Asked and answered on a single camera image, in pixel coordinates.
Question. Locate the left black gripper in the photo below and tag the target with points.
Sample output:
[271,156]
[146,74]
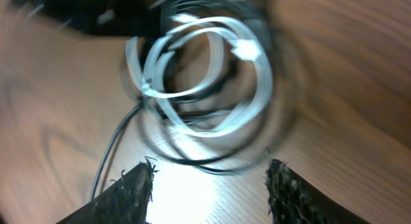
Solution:
[125,18]

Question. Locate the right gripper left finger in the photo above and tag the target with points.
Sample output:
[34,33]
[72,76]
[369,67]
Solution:
[125,201]

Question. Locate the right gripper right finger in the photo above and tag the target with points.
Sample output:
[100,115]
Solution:
[293,200]

